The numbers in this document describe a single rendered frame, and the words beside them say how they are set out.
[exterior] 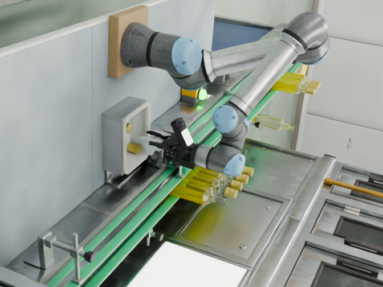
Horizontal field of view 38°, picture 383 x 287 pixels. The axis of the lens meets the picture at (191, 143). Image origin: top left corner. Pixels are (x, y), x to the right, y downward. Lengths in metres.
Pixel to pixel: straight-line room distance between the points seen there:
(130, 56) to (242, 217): 0.78
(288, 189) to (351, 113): 5.91
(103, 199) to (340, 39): 6.39
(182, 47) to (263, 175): 0.96
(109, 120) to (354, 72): 6.46
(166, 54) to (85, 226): 0.60
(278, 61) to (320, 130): 6.85
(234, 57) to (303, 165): 0.93
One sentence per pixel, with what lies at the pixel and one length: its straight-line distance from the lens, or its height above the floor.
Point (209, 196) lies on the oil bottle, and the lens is 2.05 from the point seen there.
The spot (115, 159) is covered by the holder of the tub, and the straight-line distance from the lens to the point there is 1.94.
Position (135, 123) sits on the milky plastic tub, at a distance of 2.03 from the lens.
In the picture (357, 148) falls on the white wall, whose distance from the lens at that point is 8.54.
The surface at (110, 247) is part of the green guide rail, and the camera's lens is 1.76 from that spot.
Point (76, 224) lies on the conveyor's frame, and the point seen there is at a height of 0.81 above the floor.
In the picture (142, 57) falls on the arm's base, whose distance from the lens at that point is 1.83.
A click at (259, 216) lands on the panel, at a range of 2.22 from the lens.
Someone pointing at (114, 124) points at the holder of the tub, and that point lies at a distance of 1.88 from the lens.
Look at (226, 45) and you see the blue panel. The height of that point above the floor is 0.62.
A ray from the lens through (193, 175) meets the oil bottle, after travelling 2.14.
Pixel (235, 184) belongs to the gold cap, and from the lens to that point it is 2.13.
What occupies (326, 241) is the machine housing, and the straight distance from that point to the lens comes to 2.20.
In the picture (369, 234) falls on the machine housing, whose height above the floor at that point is 1.64.
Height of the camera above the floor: 1.71
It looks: 21 degrees down
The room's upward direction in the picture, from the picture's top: 105 degrees clockwise
